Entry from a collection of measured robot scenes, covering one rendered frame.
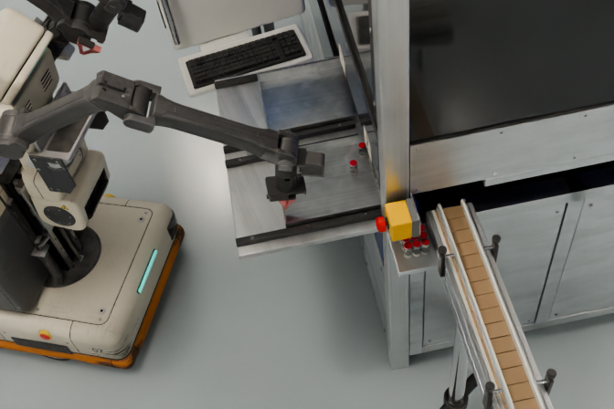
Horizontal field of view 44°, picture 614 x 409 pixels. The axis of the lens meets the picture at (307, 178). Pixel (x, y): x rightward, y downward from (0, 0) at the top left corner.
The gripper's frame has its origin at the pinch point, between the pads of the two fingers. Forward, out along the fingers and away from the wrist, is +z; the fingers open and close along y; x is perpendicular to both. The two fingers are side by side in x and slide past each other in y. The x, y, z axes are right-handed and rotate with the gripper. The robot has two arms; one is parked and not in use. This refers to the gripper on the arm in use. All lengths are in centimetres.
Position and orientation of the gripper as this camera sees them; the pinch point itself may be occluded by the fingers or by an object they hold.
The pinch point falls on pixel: (285, 205)
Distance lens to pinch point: 206.0
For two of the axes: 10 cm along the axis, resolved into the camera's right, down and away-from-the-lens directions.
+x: -1.6, -7.6, 6.3
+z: -0.4, 6.5, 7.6
